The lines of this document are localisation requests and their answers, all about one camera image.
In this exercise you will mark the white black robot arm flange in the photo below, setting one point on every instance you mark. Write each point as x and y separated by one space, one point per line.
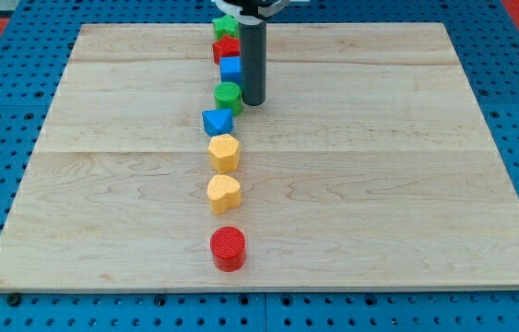
251 12

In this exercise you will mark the red star block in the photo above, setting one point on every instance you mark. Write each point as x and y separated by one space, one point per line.
227 46

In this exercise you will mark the green star block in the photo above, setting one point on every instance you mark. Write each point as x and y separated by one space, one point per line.
225 26

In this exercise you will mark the yellow hexagon block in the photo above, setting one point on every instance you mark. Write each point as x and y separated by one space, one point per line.
224 153

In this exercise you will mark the yellow heart block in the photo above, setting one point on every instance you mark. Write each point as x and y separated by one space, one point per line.
223 192

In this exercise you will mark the blue triangle block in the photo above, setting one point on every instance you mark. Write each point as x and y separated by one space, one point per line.
217 122

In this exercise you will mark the green cylinder block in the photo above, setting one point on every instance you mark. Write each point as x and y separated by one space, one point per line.
228 95

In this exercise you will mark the red cylinder block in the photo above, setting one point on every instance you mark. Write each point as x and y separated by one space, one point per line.
228 248

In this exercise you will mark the blue cube block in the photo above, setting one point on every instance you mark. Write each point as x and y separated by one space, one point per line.
230 70

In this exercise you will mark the light wooden board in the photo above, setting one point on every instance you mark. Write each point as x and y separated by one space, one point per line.
369 168

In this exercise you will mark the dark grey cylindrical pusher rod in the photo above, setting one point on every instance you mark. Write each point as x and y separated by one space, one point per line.
253 63

